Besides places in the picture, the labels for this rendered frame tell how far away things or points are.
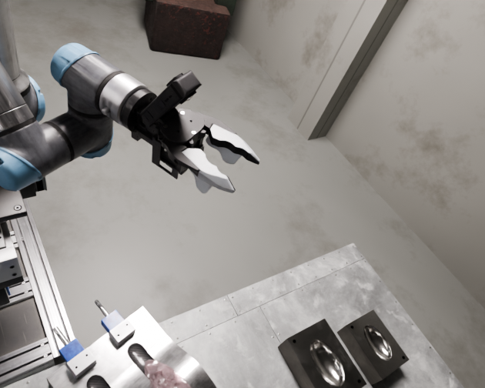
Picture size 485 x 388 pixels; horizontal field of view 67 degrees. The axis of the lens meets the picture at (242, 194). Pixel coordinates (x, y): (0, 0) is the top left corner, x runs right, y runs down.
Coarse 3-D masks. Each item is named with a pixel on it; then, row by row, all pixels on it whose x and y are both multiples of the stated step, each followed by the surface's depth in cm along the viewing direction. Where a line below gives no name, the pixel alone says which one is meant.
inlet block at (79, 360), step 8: (56, 328) 87; (64, 336) 87; (64, 344) 86; (72, 344) 85; (80, 344) 86; (64, 352) 84; (72, 352) 84; (80, 352) 85; (88, 352) 84; (72, 360) 82; (80, 360) 83; (88, 360) 83; (72, 368) 81; (80, 368) 82; (88, 368) 84
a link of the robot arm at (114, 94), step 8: (112, 80) 56; (120, 80) 56; (128, 80) 56; (136, 80) 58; (104, 88) 56; (112, 88) 55; (120, 88) 55; (128, 88) 55; (136, 88) 56; (144, 88) 58; (104, 96) 56; (112, 96) 55; (120, 96) 55; (128, 96) 55; (104, 104) 57; (112, 104) 56; (120, 104) 55; (104, 112) 56; (112, 112) 56; (120, 112) 56; (120, 120) 57
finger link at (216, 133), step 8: (216, 128) 56; (208, 136) 57; (216, 136) 55; (224, 136) 56; (232, 136) 56; (208, 144) 59; (216, 144) 56; (224, 144) 56; (232, 144) 55; (240, 144) 56; (224, 152) 59; (232, 152) 58; (240, 152) 56; (248, 152) 55; (224, 160) 60; (232, 160) 60; (248, 160) 56; (256, 160) 56
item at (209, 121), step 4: (200, 112) 58; (204, 116) 57; (208, 116) 57; (204, 120) 57; (208, 120) 57; (212, 120) 57; (216, 120) 57; (208, 124) 57; (212, 124) 57; (216, 124) 57; (220, 124) 57; (224, 124) 57; (204, 128) 57; (208, 128) 56; (224, 128) 57; (228, 128) 57; (208, 132) 57; (232, 132) 57
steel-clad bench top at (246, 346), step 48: (288, 288) 121; (336, 288) 127; (384, 288) 133; (192, 336) 102; (240, 336) 105; (288, 336) 110; (336, 336) 115; (240, 384) 97; (288, 384) 101; (384, 384) 109; (432, 384) 114
